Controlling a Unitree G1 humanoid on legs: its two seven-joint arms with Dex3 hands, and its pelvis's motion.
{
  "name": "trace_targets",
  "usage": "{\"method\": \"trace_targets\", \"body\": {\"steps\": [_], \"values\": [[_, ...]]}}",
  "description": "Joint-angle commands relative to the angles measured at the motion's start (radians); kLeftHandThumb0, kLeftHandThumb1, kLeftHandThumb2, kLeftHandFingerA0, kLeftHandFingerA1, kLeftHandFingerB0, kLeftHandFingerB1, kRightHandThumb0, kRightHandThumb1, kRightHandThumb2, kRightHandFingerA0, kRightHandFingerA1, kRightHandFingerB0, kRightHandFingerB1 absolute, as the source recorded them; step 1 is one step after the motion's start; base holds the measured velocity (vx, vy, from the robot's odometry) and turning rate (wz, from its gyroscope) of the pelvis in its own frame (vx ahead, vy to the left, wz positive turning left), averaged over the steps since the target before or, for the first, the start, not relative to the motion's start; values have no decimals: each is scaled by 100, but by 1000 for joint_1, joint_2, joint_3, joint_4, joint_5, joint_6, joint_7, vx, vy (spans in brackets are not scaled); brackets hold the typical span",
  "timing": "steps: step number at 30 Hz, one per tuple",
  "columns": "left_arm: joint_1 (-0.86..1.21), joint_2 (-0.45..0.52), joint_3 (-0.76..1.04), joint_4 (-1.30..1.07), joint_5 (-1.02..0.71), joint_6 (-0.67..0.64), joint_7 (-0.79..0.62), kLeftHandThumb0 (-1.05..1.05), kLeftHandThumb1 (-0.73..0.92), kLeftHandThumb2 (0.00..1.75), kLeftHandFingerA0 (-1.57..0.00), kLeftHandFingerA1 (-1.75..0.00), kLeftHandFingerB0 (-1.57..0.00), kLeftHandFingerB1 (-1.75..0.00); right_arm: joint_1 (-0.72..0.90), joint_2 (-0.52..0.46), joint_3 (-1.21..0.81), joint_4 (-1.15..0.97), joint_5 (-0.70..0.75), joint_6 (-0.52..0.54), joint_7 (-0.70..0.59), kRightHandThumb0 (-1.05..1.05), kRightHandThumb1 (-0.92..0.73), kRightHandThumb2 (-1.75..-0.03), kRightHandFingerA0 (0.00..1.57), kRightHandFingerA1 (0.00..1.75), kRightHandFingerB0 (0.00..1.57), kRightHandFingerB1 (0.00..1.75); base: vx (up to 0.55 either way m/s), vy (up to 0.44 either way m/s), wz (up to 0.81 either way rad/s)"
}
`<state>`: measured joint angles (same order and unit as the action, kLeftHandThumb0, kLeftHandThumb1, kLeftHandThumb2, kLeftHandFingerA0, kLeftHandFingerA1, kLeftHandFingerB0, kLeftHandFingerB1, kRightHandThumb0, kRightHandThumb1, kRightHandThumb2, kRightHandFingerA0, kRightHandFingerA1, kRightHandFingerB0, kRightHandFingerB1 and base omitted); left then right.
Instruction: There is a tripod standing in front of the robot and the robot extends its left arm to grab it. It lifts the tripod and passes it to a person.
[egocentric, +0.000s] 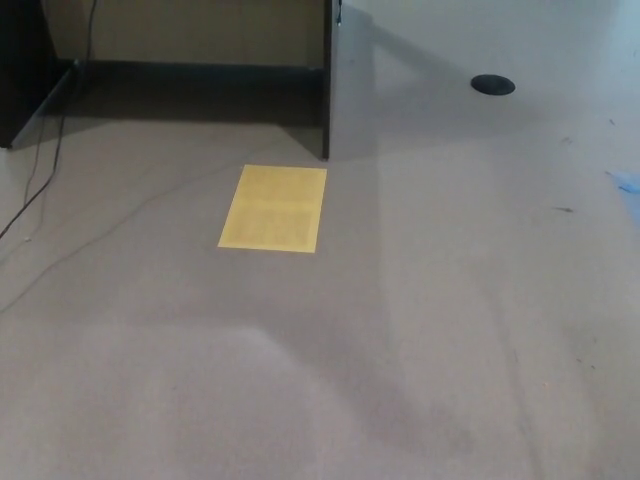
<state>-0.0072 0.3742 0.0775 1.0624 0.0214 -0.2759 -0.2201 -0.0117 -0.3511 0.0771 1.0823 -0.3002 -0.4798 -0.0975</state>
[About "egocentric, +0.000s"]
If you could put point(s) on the yellow printed paper sheet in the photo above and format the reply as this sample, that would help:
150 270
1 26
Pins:
275 207

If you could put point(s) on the dark wooden desk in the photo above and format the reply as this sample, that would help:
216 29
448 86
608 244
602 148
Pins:
326 100

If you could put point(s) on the black round floor disc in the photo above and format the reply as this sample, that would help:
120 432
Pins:
492 84

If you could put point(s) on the blue floor tape scrap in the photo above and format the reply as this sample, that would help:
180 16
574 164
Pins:
627 182

